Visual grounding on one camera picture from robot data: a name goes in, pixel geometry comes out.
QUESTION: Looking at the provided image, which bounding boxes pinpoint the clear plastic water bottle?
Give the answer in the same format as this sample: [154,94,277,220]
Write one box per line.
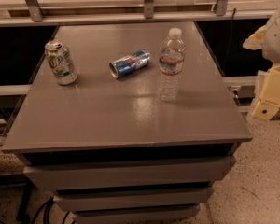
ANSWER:
[158,28,186,103]

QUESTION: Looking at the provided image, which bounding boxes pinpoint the blue silver energy drink can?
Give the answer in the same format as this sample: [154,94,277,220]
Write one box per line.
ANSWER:
[109,49,150,79]

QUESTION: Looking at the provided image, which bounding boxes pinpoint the black hanging cable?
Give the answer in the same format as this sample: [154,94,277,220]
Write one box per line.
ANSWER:
[223,7,237,70]

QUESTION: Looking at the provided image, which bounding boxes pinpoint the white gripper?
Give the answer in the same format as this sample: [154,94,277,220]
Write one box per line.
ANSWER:
[252,7,280,120]

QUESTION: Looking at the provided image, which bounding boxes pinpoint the metal window frame railing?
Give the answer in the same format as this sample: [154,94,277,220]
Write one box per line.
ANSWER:
[0,0,280,27]

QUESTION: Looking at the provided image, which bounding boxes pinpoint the green white 7up can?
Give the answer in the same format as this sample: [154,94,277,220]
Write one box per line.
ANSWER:
[45,40,77,85]

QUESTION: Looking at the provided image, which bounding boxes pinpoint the black floor cables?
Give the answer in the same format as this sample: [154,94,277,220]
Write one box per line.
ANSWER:
[0,196,76,224]

